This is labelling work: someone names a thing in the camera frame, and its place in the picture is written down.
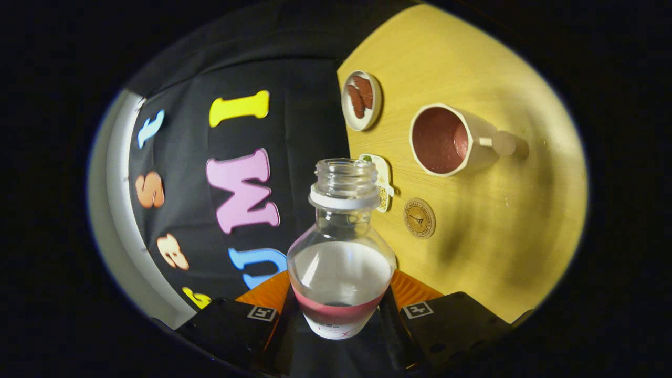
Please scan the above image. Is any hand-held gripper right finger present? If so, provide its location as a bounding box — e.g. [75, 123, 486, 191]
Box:
[379, 269, 512, 371]

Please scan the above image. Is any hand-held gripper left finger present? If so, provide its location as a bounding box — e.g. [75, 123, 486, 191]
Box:
[176, 270, 298, 376]

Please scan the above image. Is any clear juice bottle pink label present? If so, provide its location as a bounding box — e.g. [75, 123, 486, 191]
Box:
[287, 158, 397, 340]

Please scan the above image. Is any round brown coaster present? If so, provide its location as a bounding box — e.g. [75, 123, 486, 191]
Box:
[403, 198, 436, 239]

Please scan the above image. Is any beige cup with handle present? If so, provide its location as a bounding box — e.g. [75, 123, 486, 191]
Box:
[409, 103, 530, 178]

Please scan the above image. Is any wooden table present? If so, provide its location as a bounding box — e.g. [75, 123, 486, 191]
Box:
[336, 4, 589, 323]

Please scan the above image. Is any white divided dish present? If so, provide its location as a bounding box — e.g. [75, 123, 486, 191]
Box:
[359, 153, 395, 213]

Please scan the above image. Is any black backdrop cloth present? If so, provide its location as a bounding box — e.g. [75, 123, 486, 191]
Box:
[123, 0, 421, 378]

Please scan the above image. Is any round white plate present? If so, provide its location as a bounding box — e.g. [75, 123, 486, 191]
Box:
[341, 70, 383, 132]

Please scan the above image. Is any reddish meat slice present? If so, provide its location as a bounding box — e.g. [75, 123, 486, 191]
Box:
[346, 84, 366, 119]
[353, 75, 374, 110]

